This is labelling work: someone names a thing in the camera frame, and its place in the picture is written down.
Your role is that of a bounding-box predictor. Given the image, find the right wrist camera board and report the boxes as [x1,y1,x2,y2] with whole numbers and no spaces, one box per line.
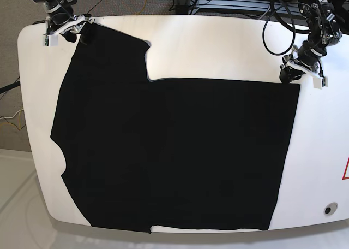
[42,34,58,47]

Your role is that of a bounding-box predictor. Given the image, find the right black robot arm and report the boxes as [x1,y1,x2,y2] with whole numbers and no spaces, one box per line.
[34,0,291,84]

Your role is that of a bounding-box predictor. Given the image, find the black T-shirt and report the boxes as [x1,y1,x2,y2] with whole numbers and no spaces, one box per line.
[50,23,301,235]

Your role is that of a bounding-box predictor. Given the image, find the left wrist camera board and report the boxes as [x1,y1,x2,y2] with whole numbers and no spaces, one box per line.
[313,76,328,89]

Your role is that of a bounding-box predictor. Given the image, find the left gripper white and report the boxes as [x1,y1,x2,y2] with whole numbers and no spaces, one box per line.
[280,45,324,77]

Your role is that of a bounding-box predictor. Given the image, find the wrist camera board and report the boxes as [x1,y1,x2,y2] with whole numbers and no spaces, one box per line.
[42,34,58,47]
[313,76,328,89]

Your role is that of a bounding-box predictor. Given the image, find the table cable grommet hole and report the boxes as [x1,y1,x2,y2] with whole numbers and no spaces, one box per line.
[324,202,338,216]

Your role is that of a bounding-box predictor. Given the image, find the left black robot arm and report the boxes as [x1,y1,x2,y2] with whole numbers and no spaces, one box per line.
[66,0,340,83]

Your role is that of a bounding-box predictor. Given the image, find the yellow cable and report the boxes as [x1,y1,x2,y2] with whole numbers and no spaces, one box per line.
[136,0,149,15]

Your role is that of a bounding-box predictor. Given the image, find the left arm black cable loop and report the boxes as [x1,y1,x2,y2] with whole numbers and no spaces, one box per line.
[262,0,311,56]

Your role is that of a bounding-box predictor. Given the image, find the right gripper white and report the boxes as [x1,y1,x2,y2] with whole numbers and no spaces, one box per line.
[44,14,94,38]

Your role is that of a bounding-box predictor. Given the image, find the red warning sticker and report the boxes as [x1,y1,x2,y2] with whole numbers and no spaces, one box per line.
[342,159,349,180]

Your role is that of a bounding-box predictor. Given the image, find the aluminium frame rail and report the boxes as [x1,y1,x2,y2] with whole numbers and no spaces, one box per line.
[196,0,270,13]

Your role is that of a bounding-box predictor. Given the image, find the white floor cable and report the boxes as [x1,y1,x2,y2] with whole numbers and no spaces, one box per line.
[0,109,26,124]

